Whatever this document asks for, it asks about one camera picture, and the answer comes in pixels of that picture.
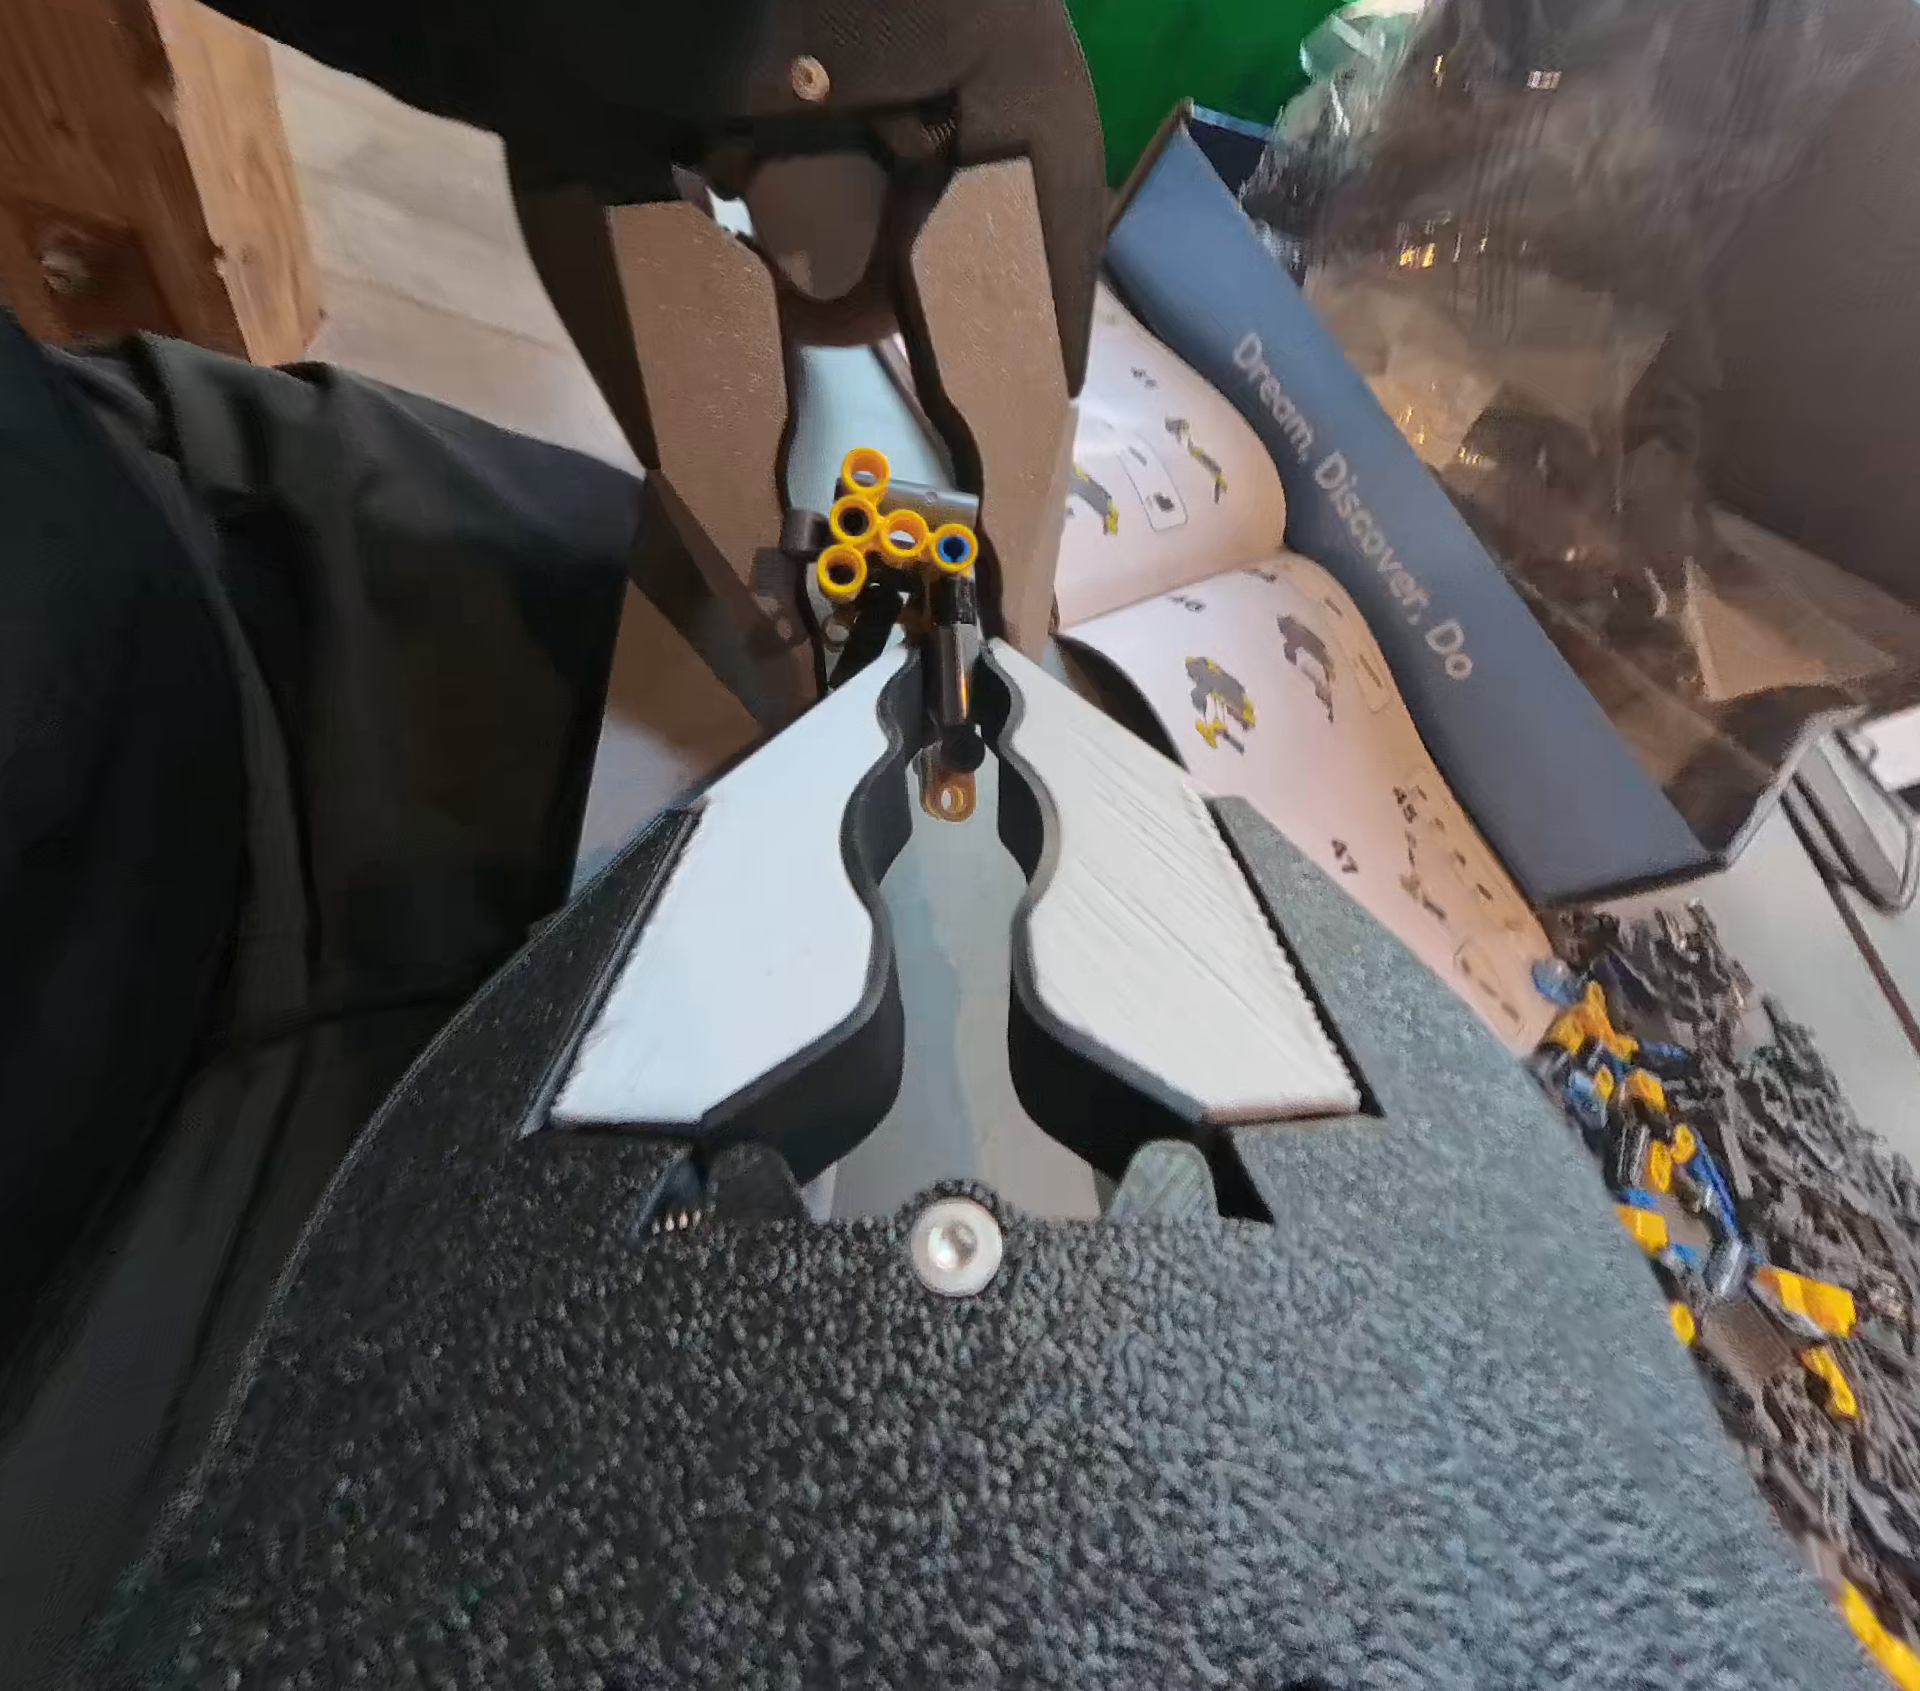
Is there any open instruction booklet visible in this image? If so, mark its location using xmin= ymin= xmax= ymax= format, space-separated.
xmin=1050 ymin=281 xmax=1566 ymax=1056

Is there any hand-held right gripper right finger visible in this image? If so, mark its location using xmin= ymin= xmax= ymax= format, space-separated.
xmin=978 ymin=641 xmax=1368 ymax=1128

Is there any yellow grey brick assembly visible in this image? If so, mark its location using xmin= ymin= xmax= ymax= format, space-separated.
xmin=775 ymin=467 xmax=991 ymax=825

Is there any yellow three-hole connector brick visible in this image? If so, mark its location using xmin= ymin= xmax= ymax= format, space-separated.
xmin=813 ymin=445 xmax=936 ymax=601

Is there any person's body in black clothing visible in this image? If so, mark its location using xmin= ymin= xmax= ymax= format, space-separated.
xmin=0 ymin=311 xmax=649 ymax=1691

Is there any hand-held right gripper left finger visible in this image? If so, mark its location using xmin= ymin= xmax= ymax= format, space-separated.
xmin=548 ymin=641 xmax=924 ymax=1134

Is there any wooden pillar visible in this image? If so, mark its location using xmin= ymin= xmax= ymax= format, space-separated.
xmin=0 ymin=0 xmax=327 ymax=367

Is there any pile of loose brick pieces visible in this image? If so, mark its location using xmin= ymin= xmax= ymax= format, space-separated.
xmin=1526 ymin=903 xmax=1920 ymax=1680

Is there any grey desk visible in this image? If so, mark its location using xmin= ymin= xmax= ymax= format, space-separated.
xmin=570 ymin=265 xmax=1920 ymax=1646

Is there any black office chair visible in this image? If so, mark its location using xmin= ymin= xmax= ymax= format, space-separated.
xmin=1782 ymin=701 xmax=1920 ymax=915

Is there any black grey pin connector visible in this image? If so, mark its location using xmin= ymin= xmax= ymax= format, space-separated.
xmin=918 ymin=577 xmax=989 ymax=775

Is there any crumpled clear plastic bag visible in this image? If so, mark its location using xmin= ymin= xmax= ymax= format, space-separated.
xmin=1244 ymin=0 xmax=1920 ymax=811

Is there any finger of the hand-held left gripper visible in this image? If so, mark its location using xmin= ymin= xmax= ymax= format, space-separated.
xmin=604 ymin=195 xmax=842 ymax=733
xmin=896 ymin=155 xmax=1078 ymax=653

